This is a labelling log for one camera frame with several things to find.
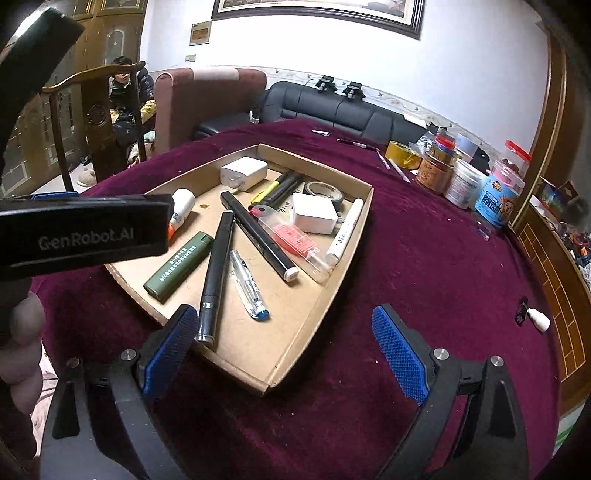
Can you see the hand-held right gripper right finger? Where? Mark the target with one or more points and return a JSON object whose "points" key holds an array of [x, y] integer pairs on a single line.
{"points": [[401, 355]]}

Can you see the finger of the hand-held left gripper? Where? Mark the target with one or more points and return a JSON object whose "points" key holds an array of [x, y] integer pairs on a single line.
{"points": [[54, 195]]}

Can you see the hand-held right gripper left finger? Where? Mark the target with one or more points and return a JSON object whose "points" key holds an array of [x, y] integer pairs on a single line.
{"points": [[168, 350]]}

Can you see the green lighter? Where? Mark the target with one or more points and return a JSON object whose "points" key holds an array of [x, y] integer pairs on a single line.
{"points": [[178, 267]]}

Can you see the black marker grey end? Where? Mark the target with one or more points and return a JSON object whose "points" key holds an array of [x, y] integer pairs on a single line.
{"points": [[214, 277]]}

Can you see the clear pen blue tip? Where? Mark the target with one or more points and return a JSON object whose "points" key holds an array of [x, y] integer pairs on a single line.
{"points": [[249, 286]]}

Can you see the white bottle orange cap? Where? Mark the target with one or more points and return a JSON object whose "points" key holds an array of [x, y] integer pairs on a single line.
{"points": [[182, 210]]}

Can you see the cardboard box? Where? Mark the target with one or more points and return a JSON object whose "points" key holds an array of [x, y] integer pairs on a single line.
{"points": [[286, 323]]}

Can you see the black marker white end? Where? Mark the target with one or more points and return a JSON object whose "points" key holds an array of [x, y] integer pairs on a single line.
{"points": [[258, 235]]}

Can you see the clear case pink contents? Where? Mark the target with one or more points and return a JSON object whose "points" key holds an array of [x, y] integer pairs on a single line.
{"points": [[293, 240]]}

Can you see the white charger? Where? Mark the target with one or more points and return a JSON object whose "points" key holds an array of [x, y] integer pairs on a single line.
{"points": [[244, 171], [315, 213]]}

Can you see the black tape roll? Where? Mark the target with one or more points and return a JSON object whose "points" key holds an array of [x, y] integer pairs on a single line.
{"points": [[330, 191]]}

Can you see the yellow black marker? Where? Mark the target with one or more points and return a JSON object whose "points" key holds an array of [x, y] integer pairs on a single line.
{"points": [[268, 190]]}

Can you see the black marker red end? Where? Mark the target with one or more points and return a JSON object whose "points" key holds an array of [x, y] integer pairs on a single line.
{"points": [[286, 191]]}

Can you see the person's left hand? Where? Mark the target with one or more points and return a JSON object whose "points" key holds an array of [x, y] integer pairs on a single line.
{"points": [[23, 350]]}

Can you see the plush slipper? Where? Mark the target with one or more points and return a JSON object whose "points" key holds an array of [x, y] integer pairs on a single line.
{"points": [[87, 177]]}

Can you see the wooden chair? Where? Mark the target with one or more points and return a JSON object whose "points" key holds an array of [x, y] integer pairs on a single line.
{"points": [[99, 124]]}

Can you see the small white bottle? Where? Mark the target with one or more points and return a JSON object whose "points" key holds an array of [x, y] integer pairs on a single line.
{"points": [[539, 319]]}

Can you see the small clear blue tube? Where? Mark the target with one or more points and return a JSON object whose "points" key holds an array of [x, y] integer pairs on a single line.
{"points": [[483, 233]]}

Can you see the glass door wooden cabinet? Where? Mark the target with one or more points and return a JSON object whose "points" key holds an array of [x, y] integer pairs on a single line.
{"points": [[92, 32]]}

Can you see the wooden counter cabinet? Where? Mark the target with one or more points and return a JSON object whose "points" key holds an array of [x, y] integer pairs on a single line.
{"points": [[549, 267]]}

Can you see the brown armchair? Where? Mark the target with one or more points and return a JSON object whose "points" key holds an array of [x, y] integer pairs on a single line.
{"points": [[203, 101]]}

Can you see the white plastic jar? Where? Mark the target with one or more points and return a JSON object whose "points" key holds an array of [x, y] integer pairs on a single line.
{"points": [[464, 184]]}

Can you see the clear jar brown contents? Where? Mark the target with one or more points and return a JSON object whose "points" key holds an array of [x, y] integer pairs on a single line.
{"points": [[434, 175]]}

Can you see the thin white pen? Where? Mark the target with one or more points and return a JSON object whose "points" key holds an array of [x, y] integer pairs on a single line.
{"points": [[400, 170]]}

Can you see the large clear jar blue label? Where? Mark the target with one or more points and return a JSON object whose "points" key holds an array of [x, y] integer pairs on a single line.
{"points": [[501, 194]]}

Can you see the small white pen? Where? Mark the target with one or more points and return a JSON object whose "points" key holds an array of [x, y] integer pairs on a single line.
{"points": [[384, 160]]}

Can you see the yellow tape roll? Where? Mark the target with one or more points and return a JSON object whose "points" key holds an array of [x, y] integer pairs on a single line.
{"points": [[402, 156]]}

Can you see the pile of assorted clutter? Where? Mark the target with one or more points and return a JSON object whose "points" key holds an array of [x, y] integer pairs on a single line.
{"points": [[577, 249]]}

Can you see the black bag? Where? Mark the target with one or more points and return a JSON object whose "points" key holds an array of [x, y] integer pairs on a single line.
{"points": [[479, 160]]}

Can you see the stack of coloured tape rolls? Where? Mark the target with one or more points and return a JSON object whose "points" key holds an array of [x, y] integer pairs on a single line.
{"points": [[444, 145]]}

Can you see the black pen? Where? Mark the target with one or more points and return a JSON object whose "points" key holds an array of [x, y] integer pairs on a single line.
{"points": [[358, 145]]}

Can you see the colourful box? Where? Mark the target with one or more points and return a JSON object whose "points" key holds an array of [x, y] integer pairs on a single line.
{"points": [[556, 194]]}

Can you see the black leather sofa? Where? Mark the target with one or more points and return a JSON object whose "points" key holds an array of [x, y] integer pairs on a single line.
{"points": [[323, 108]]}

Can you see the black clamp device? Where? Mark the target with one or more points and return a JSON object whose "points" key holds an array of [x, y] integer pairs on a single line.
{"points": [[326, 84], [354, 91]]}

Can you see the framed picture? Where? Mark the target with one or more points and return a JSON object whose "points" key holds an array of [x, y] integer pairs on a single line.
{"points": [[318, 11]]}

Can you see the gold wall plaque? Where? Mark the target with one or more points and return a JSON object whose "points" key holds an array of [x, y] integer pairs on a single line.
{"points": [[201, 33]]}

